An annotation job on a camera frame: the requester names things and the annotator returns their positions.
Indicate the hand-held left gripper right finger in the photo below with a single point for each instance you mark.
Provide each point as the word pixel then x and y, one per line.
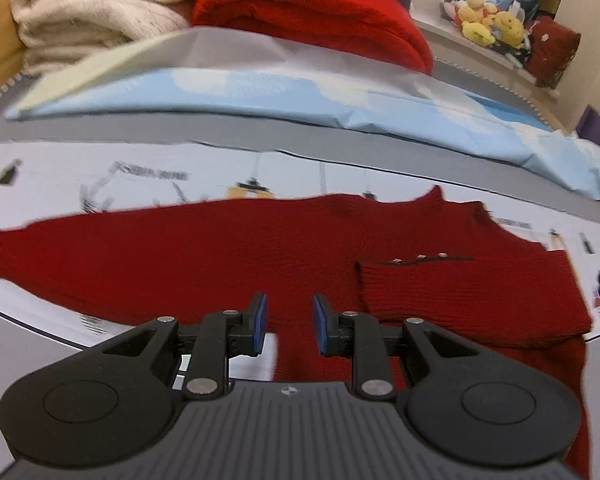
pixel 322 322

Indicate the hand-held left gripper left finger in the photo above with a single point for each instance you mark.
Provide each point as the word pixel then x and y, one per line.
pixel 258 322

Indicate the dark red knit sweater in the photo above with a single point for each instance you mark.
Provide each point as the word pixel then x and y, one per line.
pixel 230 250

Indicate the purple box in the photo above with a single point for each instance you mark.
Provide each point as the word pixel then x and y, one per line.
pixel 597 127

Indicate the dark red cushion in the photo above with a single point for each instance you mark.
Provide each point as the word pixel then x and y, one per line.
pixel 550 50

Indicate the white printed bed sheet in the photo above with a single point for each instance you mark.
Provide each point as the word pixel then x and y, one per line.
pixel 55 180

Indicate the pile of yellow plush toys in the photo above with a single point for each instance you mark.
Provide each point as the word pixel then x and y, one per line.
pixel 490 22

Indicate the bright red folded blanket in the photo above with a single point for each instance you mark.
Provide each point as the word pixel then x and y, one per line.
pixel 320 15

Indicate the folded cream fleece blanket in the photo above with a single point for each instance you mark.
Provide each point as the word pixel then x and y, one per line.
pixel 95 10

